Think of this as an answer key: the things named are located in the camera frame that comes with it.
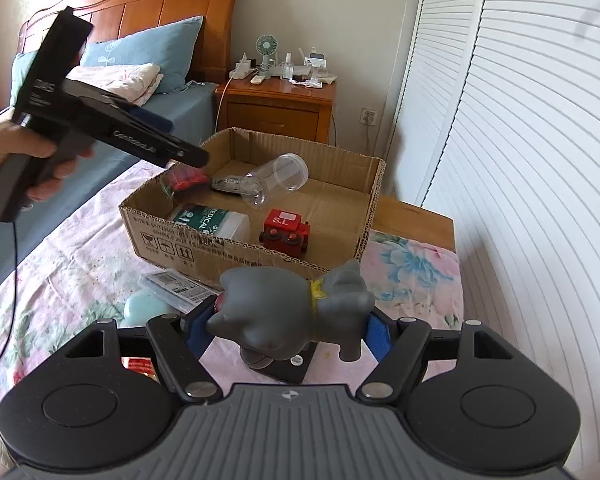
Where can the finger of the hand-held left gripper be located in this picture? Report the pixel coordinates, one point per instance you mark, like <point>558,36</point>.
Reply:
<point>150,117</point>
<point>190,154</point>

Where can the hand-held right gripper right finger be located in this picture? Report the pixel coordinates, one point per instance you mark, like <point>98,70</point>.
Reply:
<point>380,335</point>

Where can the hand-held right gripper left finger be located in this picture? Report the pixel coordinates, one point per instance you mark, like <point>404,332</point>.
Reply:
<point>196,327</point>

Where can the capsule jar with silver lid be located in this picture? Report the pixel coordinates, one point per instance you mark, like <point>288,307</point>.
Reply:
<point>187,179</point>

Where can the green and white bottle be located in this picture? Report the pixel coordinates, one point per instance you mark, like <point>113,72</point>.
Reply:
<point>207,220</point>

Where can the brown cardboard box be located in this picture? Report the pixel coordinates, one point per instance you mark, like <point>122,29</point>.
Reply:
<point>150,225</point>

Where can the grey toy elephant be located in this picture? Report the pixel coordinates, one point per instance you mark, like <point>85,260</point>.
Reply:
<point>280,310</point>

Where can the clear plastic jar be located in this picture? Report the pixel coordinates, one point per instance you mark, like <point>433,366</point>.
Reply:
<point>275,177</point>

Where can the red toy train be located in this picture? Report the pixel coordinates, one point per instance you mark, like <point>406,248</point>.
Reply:
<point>285,232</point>

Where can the person's left hand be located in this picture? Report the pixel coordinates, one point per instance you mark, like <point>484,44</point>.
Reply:
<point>10,142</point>

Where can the teal pillow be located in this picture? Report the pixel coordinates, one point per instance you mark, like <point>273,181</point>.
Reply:
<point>25,75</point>

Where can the pink floral quilt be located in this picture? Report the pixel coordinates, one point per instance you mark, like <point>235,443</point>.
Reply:
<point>125,82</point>

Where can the clear labelled plastic case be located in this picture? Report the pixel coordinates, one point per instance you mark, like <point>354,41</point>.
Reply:
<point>175,287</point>

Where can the light blue oval object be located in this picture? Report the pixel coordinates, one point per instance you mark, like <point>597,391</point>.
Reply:
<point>145,308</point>

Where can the blue flower-print pillow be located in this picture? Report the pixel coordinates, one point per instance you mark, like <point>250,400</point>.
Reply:
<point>150,55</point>

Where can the red packet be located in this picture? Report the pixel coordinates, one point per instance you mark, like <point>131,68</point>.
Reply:
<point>139,366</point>

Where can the black digital timer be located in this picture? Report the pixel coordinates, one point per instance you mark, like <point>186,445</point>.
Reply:
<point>292,371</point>

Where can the white power strip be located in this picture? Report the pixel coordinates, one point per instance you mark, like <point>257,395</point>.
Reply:
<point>242,69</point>

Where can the wooden nightstand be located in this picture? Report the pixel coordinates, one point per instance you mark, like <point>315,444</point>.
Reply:
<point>280,110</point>

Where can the white remote control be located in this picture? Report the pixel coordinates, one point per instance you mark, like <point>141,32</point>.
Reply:
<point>258,79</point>

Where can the wooden bed headboard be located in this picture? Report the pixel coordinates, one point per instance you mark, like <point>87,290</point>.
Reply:
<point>170,5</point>

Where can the wooden table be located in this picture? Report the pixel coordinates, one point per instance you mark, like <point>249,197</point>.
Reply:
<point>420,220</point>

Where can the green mini fan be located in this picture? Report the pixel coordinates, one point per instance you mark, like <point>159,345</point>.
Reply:
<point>266,47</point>

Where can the clear spray bottle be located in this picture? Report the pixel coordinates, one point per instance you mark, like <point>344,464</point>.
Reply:
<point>288,66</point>

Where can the white phone stand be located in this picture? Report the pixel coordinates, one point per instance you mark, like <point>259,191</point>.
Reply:
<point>314,65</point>

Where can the white louvered closet door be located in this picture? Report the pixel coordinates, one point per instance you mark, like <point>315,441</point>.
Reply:
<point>430,85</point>
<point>540,185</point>

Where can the white wall socket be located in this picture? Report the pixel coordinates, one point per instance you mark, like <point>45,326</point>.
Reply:
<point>368,115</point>

